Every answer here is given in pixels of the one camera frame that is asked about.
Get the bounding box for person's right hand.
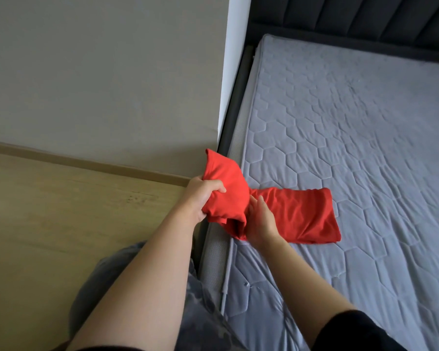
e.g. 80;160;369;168
245;194;282;251

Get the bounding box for grey quilted bed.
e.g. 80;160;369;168
199;34;439;351

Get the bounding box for dark grey upholstered headboard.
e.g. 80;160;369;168
245;0;439;65

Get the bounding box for red polo shirt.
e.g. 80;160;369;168
201;148;342;245

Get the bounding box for person's left forearm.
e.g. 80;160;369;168
66;212;202;351

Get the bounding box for person's right forearm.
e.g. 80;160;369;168
258;237;361;347

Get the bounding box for person's left hand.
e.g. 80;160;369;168
177;176;228;225

